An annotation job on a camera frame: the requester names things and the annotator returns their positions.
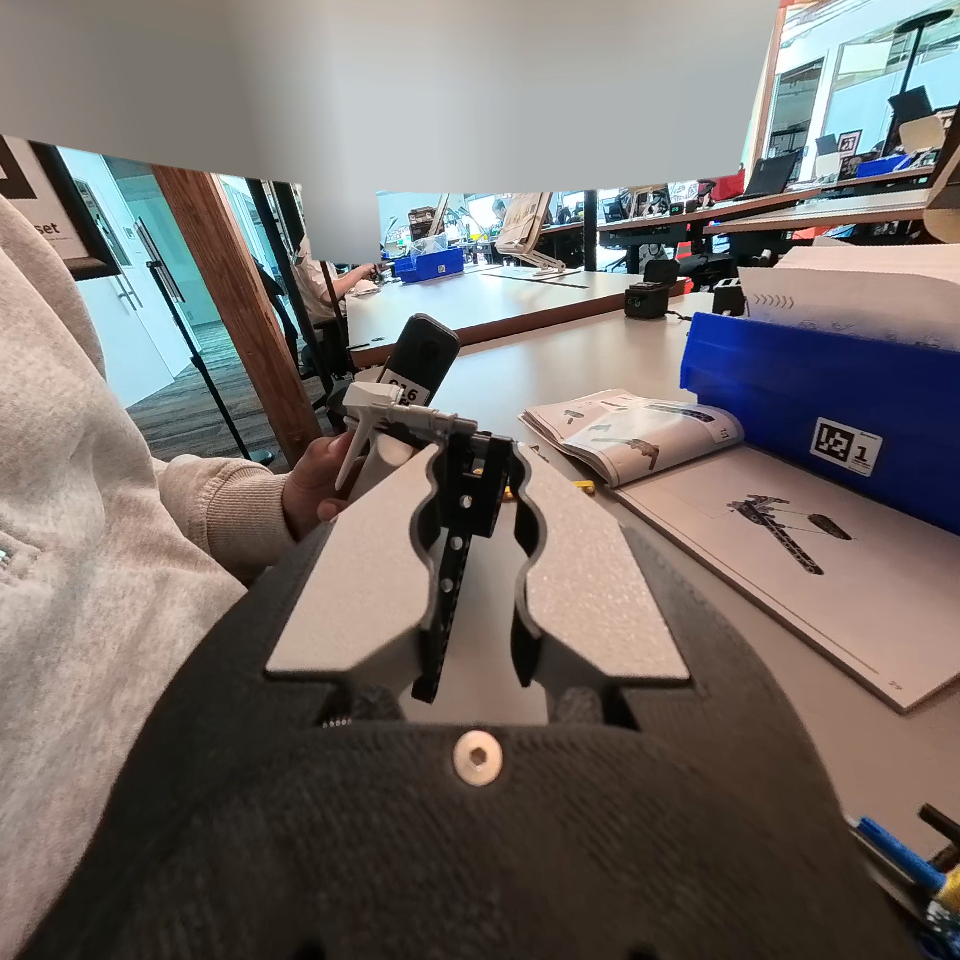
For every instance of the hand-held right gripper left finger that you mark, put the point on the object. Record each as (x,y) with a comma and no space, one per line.
(352,592)

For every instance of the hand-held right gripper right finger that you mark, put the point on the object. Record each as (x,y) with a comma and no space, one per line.
(600,600)

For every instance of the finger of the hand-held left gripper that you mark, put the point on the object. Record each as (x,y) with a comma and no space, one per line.
(371,395)
(351,454)

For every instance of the black lego beam assembly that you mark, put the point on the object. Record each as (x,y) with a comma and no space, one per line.
(457,570)

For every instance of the small instruction booklet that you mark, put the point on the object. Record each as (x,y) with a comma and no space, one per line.
(637,439)

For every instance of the person's left forearm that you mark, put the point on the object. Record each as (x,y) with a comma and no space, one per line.
(225,510)

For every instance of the colourful lego gear assembly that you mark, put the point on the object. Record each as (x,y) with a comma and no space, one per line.
(922,870)

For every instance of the person's left hand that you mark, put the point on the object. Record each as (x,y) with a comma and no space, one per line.
(311,487)

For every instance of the small blue bin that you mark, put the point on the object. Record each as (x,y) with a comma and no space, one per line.
(431,266)

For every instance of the wooden pillar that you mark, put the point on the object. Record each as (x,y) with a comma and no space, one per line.
(240,315)

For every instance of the cardboard board on stand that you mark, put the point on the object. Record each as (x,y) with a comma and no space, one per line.
(525,225)

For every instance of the black tripod stand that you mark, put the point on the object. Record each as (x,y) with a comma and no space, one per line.
(202,360)

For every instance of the large instruction booklet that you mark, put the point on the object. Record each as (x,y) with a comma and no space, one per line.
(810,570)

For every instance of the person's grey hoodie torso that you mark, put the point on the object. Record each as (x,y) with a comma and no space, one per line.
(82,487)

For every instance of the blue plastic bin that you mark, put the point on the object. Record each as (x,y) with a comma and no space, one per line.
(780,390)

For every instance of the small black device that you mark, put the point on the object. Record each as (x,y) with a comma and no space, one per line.
(729,296)

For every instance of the white paper bag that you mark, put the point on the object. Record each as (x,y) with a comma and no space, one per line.
(847,300)

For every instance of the black laptop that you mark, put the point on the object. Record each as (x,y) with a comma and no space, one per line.
(769,176)

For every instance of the small black camera case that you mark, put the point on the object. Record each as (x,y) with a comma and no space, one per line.
(649,296)

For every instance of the framed wall sign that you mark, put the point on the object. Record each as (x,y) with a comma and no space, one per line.
(67,225)

